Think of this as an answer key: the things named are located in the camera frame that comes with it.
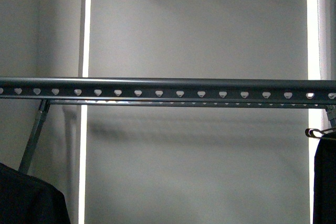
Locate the bronze metal clothes hanger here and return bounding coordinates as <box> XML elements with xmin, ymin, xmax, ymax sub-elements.
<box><xmin>304</xmin><ymin>127</ymin><xmax>335</xmax><ymax>140</ymax></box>

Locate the black t-shirt with print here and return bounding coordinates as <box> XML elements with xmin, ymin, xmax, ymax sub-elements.
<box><xmin>313</xmin><ymin>132</ymin><xmax>335</xmax><ymax>223</ymax></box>

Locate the grey right rack leg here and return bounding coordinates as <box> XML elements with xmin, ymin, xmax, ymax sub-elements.
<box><xmin>326</xmin><ymin>105</ymin><xmax>336</xmax><ymax>127</ymax></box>

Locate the black garment at left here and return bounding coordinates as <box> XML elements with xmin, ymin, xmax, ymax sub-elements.
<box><xmin>1</xmin><ymin>164</ymin><xmax>70</xmax><ymax>223</ymax></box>

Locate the grey perforated rear rail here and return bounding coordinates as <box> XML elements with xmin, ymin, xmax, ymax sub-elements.
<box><xmin>49</xmin><ymin>100</ymin><xmax>328</xmax><ymax>109</ymax></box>

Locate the grey perforated rail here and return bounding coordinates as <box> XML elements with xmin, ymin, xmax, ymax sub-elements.
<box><xmin>49</xmin><ymin>100</ymin><xmax>328</xmax><ymax>109</ymax></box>
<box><xmin>1</xmin><ymin>77</ymin><xmax>335</xmax><ymax>104</ymax></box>

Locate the grey perforated front rail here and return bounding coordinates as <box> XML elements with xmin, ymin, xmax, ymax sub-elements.
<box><xmin>1</xmin><ymin>77</ymin><xmax>335</xmax><ymax>104</ymax></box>

